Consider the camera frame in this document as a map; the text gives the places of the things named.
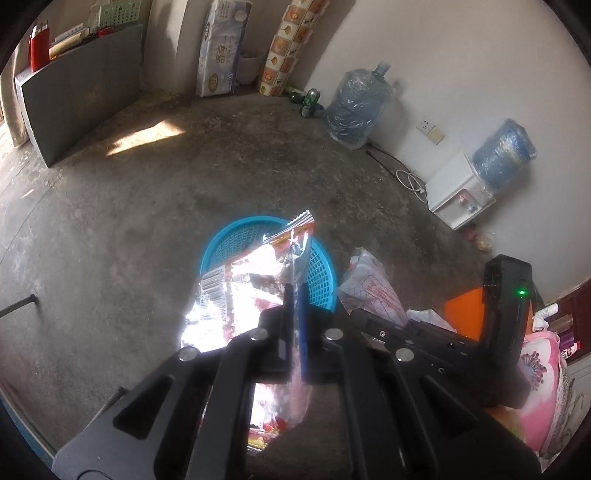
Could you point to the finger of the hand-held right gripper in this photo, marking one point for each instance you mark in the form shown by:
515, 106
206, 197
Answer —
415, 339

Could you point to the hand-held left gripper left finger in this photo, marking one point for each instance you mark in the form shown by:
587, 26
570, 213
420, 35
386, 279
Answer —
277, 341

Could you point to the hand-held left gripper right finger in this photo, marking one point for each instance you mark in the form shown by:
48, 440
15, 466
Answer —
304, 341

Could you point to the silver foil snack wrapper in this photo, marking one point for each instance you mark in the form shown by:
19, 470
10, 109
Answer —
231, 300

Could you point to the blue mesh basket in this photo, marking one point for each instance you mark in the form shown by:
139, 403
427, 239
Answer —
231, 237

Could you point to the white crumpled plastic bag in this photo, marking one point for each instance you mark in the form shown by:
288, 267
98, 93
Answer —
429, 318

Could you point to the orange plastic object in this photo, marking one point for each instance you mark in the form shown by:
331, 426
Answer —
464, 309

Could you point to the pink floral quilt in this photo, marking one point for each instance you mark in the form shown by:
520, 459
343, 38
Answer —
540, 369

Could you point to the white printed plastic bag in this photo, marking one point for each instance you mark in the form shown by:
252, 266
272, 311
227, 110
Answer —
369, 286

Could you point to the white water dispenser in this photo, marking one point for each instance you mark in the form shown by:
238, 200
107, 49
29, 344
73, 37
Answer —
452, 194

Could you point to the wrapped water jug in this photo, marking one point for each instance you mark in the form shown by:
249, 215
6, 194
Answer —
355, 106
503, 152

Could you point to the green drink can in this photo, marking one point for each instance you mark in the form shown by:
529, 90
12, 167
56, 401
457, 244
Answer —
312, 96

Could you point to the patterned wrapping roll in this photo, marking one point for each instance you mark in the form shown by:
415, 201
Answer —
286, 50

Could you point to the toilet paper pack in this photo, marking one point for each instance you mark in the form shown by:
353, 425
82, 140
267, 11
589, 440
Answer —
221, 50

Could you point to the grey cabinet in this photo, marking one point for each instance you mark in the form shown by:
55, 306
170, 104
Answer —
78, 101

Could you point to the small red object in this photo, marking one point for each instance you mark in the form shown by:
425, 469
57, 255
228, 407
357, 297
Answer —
105, 32

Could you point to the beige flat box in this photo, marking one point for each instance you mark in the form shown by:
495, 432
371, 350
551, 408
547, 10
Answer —
69, 44

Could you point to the green storage basket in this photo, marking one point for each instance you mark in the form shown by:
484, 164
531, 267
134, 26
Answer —
117, 14

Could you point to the red thermos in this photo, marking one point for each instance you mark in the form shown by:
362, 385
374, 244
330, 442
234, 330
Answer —
39, 50

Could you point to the wall socket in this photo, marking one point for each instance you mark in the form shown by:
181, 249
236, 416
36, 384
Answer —
431, 133

